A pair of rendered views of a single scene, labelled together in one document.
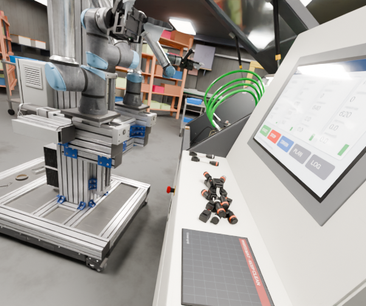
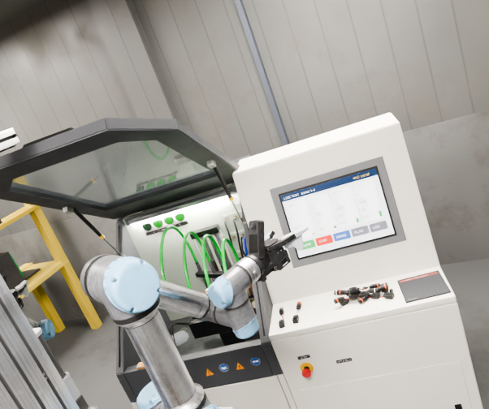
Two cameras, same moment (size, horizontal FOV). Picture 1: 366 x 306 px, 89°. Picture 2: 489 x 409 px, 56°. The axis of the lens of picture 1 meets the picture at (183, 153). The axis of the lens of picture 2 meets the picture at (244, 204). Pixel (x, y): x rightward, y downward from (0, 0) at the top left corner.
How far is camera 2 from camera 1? 166 cm
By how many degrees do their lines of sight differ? 68
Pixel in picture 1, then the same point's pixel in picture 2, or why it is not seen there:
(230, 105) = not seen: hidden behind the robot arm
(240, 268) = (421, 280)
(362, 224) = (413, 226)
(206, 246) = (414, 291)
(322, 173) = (383, 226)
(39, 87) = not seen: outside the picture
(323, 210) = (400, 235)
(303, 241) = (408, 251)
